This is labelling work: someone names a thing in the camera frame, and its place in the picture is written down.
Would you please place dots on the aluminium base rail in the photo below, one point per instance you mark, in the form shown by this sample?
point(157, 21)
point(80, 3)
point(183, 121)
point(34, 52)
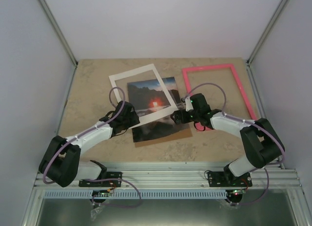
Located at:
point(189, 175)

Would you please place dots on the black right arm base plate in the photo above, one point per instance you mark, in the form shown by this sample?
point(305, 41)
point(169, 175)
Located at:
point(218, 179)

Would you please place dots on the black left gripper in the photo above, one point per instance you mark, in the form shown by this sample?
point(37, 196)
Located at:
point(135, 120)

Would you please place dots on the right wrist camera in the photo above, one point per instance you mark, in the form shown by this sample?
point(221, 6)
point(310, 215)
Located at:
point(187, 103)

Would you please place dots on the aluminium corner post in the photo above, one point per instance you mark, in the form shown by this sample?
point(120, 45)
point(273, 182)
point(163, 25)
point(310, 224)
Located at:
point(59, 33)
point(271, 24)

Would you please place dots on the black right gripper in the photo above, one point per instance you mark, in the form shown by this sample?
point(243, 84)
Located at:
point(178, 113)

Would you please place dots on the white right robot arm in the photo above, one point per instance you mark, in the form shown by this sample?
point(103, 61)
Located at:
point(260, 141)

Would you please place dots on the aluminium corner post left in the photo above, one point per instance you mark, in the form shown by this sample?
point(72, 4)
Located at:
point(59, 33)

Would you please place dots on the white paper mat board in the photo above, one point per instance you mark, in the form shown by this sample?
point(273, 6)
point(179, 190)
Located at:
point(156, 115)

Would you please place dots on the grey slotted cable duct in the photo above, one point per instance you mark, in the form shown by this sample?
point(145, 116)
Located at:
point(144, 194)

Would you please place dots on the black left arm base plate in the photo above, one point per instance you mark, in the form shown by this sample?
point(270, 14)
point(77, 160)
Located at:
point(112, 183)

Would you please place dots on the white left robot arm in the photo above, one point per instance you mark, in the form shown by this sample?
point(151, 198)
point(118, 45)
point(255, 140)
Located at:
point(61, 163)

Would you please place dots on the controller board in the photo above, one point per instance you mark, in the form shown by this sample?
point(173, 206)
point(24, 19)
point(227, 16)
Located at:
point(100, 196)
point(234, 197)

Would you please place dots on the sunset landscape photo print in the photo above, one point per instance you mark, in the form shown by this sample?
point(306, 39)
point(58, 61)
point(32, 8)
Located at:
point(147, 97)

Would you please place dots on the brown frame backing board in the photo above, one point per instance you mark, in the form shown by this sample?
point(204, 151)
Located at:
point(175, 136)

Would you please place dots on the aluminium corner post right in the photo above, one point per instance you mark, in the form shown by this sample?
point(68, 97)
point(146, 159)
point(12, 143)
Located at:
point(271, 24)

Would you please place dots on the left controller board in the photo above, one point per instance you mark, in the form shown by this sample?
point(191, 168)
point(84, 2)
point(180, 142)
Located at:
point(100, 196)

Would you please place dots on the pink wooden photo frame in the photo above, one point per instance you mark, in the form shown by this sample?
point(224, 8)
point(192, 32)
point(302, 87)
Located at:
point(248, 105)

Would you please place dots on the right controller board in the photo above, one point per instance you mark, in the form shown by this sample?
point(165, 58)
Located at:
point(234, 197)

